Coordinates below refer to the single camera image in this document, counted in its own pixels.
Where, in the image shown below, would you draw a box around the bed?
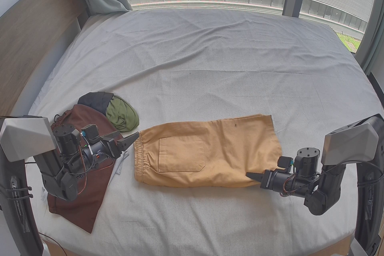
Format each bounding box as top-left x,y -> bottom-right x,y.
0,0 -> 384,256

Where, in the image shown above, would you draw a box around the dark brown shorts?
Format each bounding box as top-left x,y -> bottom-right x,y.
46,104 -> 126,234

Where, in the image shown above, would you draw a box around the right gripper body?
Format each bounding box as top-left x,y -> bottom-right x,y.
259,169 -> 291,191

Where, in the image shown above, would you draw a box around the green garment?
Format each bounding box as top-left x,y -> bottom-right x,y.
106,95 -> 140,133

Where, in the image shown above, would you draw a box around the black garment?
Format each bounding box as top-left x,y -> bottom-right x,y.
77,92 -> 114,114

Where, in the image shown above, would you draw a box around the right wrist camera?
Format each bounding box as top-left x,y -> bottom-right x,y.
277,156 -> 293,174

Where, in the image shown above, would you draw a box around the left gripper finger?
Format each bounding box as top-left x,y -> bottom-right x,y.
116,131 -> 140,154
101,131 -> 124,142

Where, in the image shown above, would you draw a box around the white garment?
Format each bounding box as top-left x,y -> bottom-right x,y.
108,150 -> 129,186

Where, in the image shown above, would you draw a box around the tan shorts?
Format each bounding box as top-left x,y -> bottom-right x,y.
133,113 -> 282,188

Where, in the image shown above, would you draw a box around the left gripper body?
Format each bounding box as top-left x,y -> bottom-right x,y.
82,137 -> 122,164

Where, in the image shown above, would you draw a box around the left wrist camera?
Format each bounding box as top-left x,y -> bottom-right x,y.
80,124 -> 102,144

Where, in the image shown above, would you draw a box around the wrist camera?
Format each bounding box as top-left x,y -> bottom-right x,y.
277,156 -> 293,174
80,124 -> 102,144

